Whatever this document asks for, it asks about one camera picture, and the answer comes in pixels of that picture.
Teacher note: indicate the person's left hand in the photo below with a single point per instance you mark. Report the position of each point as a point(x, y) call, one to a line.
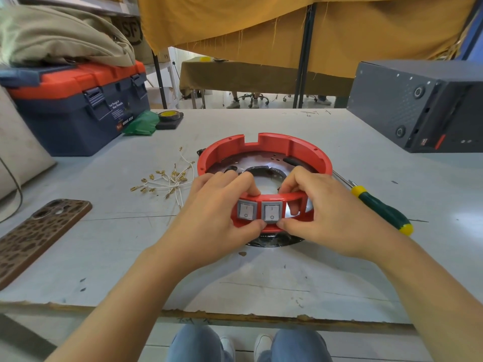
point(205, 226)

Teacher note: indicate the person's right hand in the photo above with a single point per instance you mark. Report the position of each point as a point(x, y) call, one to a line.
point(332, 218)

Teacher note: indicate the person's left thumb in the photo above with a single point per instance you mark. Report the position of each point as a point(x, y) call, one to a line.
point(251, 226)

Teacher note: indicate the person's right thumb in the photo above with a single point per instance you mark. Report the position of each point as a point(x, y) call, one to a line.
point(294, 226)

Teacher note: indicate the red round plastic housing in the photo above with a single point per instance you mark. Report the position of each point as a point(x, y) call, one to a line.
point(271, 145)

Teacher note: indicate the person's right forearm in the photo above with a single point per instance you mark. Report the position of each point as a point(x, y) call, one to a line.
point(434, 297)

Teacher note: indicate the person's left forearm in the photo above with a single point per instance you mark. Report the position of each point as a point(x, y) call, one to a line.
point(124, 309)

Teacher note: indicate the silver metal reflector plate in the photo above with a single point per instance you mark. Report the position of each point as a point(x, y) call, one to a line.
point(260, 161)

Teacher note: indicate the person's right leg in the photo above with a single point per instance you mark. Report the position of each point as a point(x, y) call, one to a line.
point(298, 346)

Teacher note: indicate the person's leg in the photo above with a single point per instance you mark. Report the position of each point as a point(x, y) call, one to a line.
point(196, 344)
point(298, 346)

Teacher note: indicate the person's white right shoe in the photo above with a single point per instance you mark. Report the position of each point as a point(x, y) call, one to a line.
point(262, 346)

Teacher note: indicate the person's white shoe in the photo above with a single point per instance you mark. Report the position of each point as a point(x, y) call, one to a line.
point(262, 346)
point(228, 350)

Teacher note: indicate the person's white left shoe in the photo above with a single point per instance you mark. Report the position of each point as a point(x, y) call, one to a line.
point(228, 350)

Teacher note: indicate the office chair base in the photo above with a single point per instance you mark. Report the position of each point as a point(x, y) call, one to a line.
point(253, 97)

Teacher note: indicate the person's left leg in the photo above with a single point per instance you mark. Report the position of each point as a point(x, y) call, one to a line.
point(196, 344)

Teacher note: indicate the yellow tape roll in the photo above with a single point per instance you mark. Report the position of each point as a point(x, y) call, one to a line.
point(168, 116)

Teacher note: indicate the table with olive cloth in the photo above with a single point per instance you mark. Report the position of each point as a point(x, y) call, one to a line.
point(241, 77)

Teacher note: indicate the green plastic bag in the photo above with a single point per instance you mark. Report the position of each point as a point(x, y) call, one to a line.
point(141, 123)

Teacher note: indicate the black metal pole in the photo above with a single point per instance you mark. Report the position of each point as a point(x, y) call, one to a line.
point(305, 56)
point(159, 82)

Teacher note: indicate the grey metal computer case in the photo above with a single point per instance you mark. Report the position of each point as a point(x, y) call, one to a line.
point(415, 105)

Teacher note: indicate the mustard yellow curtain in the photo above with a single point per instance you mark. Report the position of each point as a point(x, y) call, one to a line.
point(339, 30)

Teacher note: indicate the blue orange toolbox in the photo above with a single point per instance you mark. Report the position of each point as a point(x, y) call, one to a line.
point(75, 109)

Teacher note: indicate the phone with brown spotted case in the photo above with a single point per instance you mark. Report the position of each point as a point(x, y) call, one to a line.
point(36, 233)

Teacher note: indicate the brown cardboard box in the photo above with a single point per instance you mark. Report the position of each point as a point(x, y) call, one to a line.
point(130, 32)

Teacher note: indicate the beige padded board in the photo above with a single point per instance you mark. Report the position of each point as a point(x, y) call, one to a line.
point(19, 146)

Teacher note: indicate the blue panel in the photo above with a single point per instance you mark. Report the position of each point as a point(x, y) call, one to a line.
point(471, 37)

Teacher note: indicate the beige cloth bag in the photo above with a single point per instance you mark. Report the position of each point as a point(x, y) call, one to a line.
point(56, 35)

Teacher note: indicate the white rocker switch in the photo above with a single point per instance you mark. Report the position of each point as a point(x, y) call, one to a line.
point(272, 212)
point(246, 211)

